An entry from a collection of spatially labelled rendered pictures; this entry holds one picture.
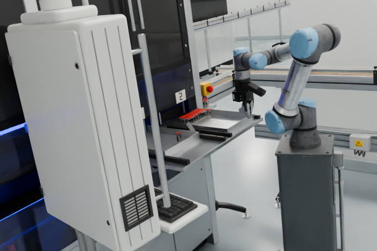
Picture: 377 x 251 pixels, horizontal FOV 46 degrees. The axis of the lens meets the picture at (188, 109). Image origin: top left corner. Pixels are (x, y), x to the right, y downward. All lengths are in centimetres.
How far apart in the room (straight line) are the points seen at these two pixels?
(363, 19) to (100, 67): 250
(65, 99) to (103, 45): 22
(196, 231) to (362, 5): 196
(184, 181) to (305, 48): 113
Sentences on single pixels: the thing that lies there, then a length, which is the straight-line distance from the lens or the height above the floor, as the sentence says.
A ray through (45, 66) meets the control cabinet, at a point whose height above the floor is 142.
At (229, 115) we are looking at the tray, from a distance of 244.
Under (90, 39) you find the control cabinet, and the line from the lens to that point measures 128.
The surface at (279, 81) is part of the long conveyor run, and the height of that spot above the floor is 88.
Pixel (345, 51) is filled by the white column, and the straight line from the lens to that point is 356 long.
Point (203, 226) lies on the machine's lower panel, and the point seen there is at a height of 18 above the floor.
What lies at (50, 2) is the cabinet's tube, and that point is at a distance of 147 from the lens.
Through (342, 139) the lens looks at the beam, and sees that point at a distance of 310.
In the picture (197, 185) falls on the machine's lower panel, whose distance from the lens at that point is 266.
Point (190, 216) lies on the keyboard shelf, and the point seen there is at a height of 80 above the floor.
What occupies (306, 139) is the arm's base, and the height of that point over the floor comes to 84.
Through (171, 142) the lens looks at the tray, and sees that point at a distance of 216.
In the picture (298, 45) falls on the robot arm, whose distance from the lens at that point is 183.
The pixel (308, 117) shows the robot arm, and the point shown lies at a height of 94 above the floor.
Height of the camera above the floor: 162
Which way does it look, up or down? 16 degrees down
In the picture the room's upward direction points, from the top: 7 degrees counter-clockwise
